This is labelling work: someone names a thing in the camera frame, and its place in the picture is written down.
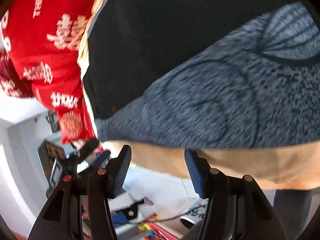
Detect black pants with blue trim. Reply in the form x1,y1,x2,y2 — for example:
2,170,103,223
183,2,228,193
82,0,320,149

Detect white patterned slipper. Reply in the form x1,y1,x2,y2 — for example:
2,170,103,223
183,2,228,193
180,198,208,229

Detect operator grey trouser legs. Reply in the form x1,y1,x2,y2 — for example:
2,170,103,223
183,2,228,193
273,190,313,239

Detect cream cloth on sofa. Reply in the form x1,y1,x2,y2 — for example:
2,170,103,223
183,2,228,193
77,0,320,190

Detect red cushion at sofa end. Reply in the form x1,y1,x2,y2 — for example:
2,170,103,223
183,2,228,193
0,49,34,99

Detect red sofa cover with characters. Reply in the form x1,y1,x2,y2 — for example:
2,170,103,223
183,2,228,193
1,0,94,144

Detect black cable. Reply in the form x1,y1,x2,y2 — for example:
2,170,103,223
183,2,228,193
125,212,208,224

